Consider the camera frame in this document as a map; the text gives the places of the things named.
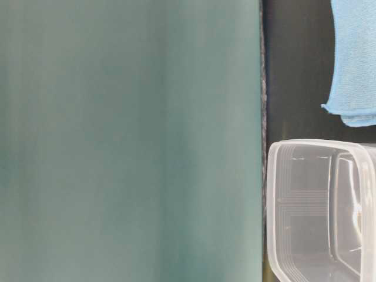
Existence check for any clear plastic container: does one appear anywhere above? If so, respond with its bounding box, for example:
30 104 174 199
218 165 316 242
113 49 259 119
266 139 375 281

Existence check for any blue folded towel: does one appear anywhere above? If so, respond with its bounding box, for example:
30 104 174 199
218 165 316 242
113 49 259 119
321 1 375 127

